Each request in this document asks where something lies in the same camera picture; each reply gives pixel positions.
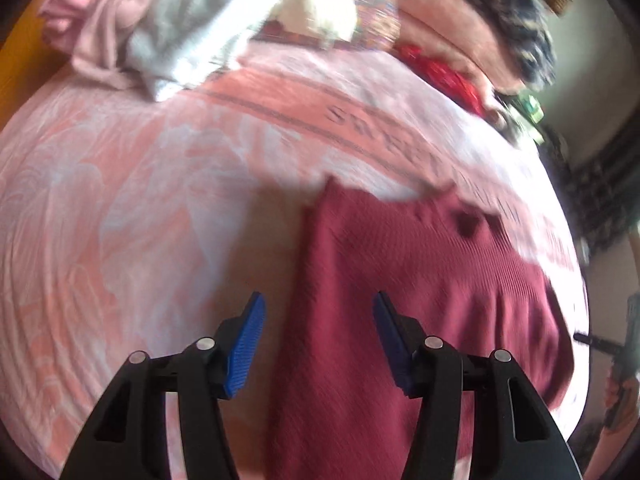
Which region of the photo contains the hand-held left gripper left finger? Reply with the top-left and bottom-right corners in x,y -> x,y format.
59,291 -> 267,480

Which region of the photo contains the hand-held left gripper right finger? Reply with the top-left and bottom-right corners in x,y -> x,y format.
372,290 -> 583,480

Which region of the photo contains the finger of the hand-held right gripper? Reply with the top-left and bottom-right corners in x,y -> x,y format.
574,331 -> 623,356

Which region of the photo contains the dark red knit sweater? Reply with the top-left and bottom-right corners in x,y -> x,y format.
262,180 -> 576,480

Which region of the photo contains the dark patterned curtain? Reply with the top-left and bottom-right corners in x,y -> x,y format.
565,125 -> 640,253

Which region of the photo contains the pink printed bedspread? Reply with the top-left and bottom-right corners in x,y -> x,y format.
0,42 -> 591,480

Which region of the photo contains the red patterned cloth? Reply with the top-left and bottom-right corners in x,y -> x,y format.
392,44 -> 488,116

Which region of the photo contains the dark plaid cloth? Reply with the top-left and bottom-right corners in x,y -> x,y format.
415,0 -> 558,93

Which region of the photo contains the white striped garment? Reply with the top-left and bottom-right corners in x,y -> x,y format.
125,0 -> 371,103

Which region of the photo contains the colourful patterned cloth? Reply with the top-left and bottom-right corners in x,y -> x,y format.
350,0 -> 401,51

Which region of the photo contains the cream zipped garment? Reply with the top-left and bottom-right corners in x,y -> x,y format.
272,0 -> 361,47

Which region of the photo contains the orange wooden wardrobe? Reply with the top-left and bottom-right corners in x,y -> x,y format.
0,0 -> 66,128

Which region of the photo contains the mauve garment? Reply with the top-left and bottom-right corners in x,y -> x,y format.
70,0 -> 166,86

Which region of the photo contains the light pink folded garment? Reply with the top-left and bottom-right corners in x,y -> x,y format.
37,0 -> 101,46

